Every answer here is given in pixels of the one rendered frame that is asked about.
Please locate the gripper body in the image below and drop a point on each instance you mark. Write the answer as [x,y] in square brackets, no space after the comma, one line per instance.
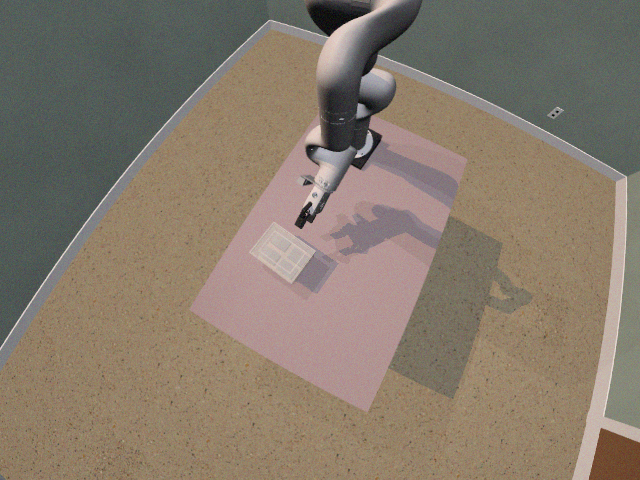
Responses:
[318,201]

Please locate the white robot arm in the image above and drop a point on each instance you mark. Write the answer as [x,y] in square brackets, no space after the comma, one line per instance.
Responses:
[339,79]

